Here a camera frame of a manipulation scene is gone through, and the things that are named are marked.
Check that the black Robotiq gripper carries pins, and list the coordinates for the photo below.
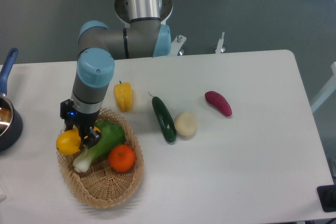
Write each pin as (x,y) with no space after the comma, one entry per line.
(83,121)

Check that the yellow mango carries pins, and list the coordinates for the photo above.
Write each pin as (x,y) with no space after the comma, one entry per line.
(69,142)

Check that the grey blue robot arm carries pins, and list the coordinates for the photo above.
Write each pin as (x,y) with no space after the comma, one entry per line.
(99,46)

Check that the woven wicker basket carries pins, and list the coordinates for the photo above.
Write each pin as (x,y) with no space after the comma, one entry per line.
(102,186)

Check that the green bok choy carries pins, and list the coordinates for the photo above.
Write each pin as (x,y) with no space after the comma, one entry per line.
(112,136)

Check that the orange tangerine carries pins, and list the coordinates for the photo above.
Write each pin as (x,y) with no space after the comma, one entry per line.
(121,158)

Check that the yellow bell pepper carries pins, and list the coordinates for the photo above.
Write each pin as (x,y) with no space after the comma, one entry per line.
(123,96)

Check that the blue saucepan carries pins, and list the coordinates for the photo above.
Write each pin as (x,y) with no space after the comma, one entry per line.
(11,120)

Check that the dark green cucumber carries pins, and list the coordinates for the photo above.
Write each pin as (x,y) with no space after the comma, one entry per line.
(164,119)

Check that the purple sweet potato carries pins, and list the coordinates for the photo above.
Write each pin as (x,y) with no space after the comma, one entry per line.
(216,100)

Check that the black device at edge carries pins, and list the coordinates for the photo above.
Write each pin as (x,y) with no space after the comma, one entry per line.
(326,195)

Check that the white frame at right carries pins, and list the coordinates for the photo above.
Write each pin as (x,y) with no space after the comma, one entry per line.
(324,92)

